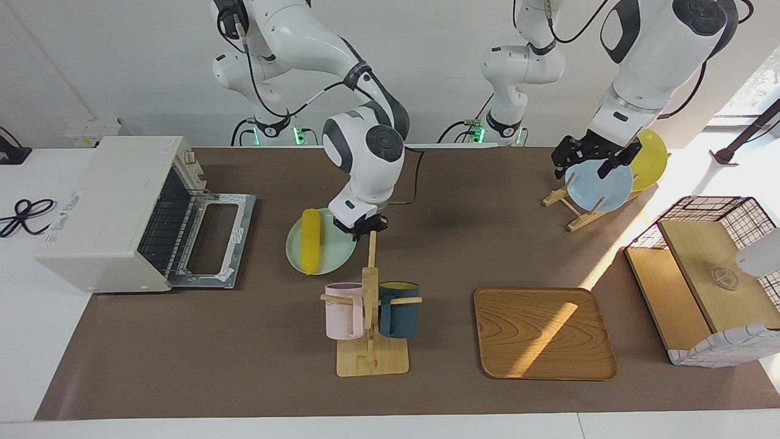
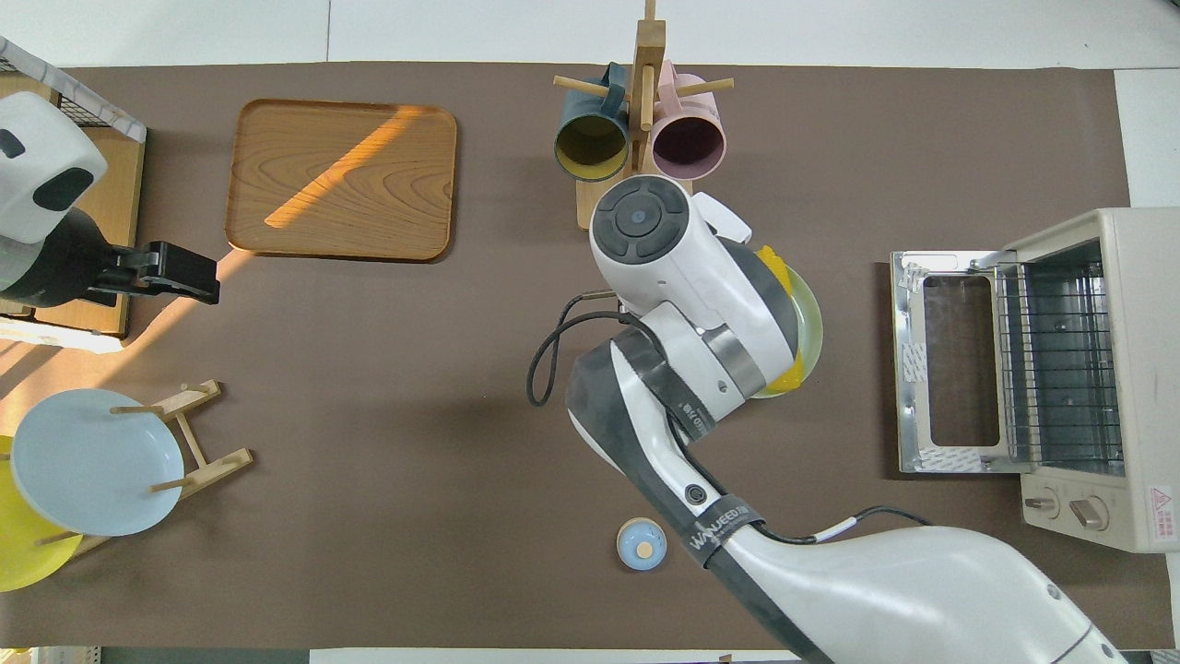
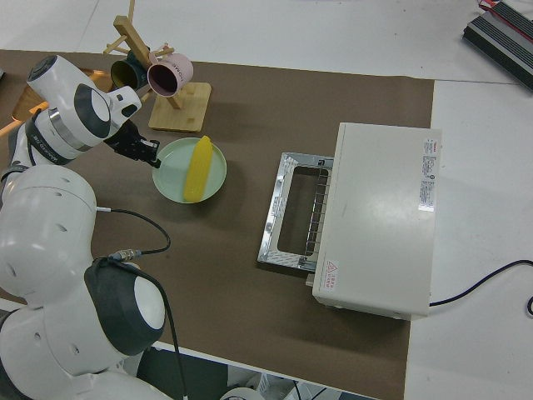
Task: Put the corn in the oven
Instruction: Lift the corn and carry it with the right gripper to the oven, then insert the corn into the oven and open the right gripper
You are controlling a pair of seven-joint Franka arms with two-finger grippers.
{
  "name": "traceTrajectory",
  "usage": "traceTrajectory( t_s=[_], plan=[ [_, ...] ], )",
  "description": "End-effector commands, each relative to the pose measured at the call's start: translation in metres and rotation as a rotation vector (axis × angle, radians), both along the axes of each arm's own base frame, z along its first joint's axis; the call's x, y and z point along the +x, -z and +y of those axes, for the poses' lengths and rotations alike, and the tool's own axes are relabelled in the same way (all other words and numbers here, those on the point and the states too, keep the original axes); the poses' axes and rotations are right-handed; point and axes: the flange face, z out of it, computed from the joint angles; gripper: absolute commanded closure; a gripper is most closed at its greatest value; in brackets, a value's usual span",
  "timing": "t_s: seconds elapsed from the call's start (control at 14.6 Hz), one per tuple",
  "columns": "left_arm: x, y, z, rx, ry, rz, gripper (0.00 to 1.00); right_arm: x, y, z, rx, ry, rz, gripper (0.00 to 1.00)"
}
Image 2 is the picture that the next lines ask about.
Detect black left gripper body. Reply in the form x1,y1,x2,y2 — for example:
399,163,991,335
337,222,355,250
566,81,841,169
89,242,222,305

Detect yellow corn cob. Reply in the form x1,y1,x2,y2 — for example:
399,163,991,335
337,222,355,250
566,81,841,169
756,244,818,394

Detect pale green plate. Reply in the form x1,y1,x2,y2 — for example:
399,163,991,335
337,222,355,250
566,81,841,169
751,263,824,399

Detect glass oven door with handle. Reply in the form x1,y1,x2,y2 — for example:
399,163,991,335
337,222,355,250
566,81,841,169
890,249,1024,476

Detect cream toaster oven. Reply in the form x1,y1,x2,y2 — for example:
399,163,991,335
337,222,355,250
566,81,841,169
1000,207,1180,554

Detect wooden shelf board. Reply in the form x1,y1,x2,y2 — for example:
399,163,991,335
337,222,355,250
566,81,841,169
35,127,146,338

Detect wooden serving tray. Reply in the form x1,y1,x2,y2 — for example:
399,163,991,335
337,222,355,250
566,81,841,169
225,99,458,263

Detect wooden plate rack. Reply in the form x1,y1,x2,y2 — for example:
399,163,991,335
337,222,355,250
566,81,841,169
37,379,254,561

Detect light blue plate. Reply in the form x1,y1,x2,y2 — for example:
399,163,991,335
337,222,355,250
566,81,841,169
10,388,185,537

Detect brown table mat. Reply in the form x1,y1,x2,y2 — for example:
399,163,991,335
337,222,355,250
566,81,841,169
0,63,1176,651

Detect yellow plate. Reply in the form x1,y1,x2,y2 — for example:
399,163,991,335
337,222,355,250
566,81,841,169
0,435,84,592

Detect dark blue mug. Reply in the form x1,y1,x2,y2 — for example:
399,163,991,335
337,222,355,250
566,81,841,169
553,63,631,183

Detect wooden mug rack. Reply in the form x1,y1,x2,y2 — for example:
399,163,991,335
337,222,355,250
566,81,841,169
553,0,736,231

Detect pink mug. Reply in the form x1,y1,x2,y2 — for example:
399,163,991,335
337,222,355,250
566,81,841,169
650,61,727,182

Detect wire basket with fabric rim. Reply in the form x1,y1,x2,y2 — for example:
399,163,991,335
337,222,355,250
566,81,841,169
0,37,148,148

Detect metal oven wire rack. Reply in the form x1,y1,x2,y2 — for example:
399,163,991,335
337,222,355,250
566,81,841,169
1000,263,1126,464

